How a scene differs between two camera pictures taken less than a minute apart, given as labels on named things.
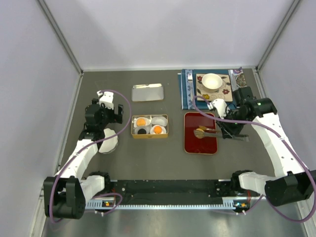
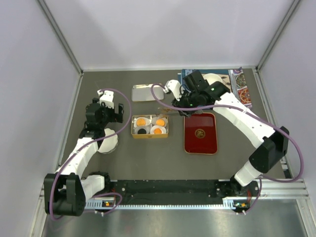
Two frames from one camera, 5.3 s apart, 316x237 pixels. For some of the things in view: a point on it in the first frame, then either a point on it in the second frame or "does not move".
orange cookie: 202,128 to 160,122
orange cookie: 157,130 does not move
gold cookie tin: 149,126 does not move
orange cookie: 140,122 does not move
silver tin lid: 143,92 does not move
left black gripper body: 108,115 does not move
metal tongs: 199,134 to 187,114
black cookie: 141,131 does not move
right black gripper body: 233,128 to 188,99
